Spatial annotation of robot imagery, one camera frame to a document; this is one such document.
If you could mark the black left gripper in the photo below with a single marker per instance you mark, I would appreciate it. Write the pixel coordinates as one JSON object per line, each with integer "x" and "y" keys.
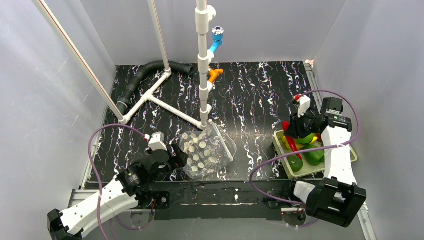
{"x": 178, "y": 159}

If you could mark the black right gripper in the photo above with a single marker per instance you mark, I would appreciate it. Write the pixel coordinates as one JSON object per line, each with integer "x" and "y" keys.
{"x": 298, "y": 124}

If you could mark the fake red chili pepper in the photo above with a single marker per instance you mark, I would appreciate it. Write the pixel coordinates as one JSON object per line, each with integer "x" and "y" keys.
{"x": 290, "y": 140}

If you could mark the fake green apple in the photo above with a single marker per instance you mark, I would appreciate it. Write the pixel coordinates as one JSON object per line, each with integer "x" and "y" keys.
{"x": 310, "y": 139}

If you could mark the yellow fake banana bunch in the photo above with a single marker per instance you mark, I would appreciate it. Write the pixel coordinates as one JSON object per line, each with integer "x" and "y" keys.
{"x": 290, "y": 146}

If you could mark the clear polka dot zip bag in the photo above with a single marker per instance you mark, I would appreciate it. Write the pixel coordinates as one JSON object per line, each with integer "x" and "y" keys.
{"x": 208, "y": 151}

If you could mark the fake green pepper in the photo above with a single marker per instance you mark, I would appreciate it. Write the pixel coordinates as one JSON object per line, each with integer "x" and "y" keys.
{"x": 315, "y": 158}

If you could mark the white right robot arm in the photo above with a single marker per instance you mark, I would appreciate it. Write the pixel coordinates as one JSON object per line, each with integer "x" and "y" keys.
{"x": 337, "y": 198}

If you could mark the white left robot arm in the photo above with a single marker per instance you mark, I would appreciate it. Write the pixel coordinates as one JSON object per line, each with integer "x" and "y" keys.
{"x": 131, "y": 188}

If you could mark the fake green lime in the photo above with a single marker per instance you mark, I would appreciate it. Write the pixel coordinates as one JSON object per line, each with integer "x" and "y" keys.
{"x": 295, "y": 163}

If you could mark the pale green perforated basket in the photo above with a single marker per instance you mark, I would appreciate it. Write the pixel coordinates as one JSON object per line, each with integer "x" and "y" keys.
{"x": 332, "y": 156}

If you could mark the orange pipe fitting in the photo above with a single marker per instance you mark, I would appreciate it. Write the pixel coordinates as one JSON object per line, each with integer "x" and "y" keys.
{"x": 213, "y": 74}

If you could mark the blue faucet fixture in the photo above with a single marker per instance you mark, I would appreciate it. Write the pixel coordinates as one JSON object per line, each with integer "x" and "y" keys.
{"x": 217, "y": 37}

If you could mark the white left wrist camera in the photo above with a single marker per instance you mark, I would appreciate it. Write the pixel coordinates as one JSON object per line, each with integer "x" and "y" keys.
{"x": 156, "y": 142}

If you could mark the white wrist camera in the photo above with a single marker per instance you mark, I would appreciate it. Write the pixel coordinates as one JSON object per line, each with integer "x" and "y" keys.
{"x": 156, "y": 142}
{"x": 302, "y": 103}

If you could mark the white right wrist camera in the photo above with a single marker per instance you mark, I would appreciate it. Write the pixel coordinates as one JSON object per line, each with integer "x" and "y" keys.
{"x": 302, "y": 103}

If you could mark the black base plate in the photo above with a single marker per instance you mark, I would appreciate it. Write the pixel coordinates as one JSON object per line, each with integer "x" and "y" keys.
{"x": 218, "y": 200}

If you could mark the white pvc pipe frame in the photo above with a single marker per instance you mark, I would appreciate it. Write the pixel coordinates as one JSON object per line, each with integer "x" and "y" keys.
{"x": 204, "y": 14}

